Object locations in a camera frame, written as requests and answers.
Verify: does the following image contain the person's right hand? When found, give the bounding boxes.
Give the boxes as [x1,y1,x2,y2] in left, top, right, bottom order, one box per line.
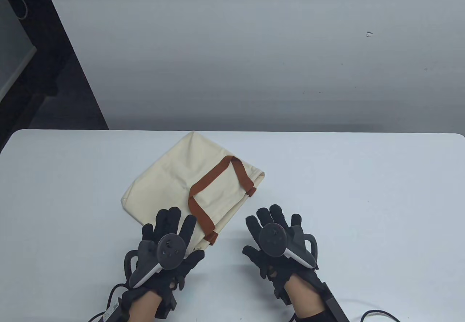
[243,204,324,306]

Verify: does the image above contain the person's left hand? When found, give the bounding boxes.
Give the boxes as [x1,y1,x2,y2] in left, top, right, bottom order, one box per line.
[122,207,205,302]

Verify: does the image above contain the cream canvas bag brown handles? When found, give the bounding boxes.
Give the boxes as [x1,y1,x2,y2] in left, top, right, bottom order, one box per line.
[121,131,265,255]

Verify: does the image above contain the person's right forearm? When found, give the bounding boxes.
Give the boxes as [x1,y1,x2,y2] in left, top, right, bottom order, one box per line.
[285,275,327,322]

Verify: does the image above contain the person's left forearm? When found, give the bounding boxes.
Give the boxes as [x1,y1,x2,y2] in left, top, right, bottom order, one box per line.
[129,291,162,322]

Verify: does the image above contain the black white left hand controller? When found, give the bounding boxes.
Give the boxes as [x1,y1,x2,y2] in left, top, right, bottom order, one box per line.
[125,233,186,289]

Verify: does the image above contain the black white hand controller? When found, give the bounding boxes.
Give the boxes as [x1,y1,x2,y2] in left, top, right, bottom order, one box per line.
[125,233,186,289]
[260,223,319,269]

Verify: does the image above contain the black white right hand controller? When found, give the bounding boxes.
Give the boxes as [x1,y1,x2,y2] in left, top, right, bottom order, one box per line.
[260,223,319,269]

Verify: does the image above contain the dark cabinet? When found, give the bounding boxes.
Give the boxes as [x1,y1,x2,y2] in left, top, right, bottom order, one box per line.
[0,0,109,152]

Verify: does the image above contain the grey glass panel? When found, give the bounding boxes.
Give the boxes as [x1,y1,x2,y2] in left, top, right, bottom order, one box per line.
[0,0,37,102]

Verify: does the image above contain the black left wrist camera module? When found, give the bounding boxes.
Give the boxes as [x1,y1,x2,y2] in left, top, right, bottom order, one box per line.
[156,292,177,319]

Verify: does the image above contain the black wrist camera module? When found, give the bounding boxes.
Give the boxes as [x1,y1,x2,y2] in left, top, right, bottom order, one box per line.
[320,282,350,322]
[156,292,177,319]

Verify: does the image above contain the black cable with label tag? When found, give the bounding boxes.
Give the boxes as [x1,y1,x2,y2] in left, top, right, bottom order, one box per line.
[88,283,128,322]

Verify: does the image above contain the black wrist strap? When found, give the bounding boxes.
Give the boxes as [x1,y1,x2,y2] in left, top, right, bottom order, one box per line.
[296,309,328,322]

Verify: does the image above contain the black right wrist camera module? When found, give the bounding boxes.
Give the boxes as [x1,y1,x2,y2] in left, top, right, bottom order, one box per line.
[320,282,350,322]

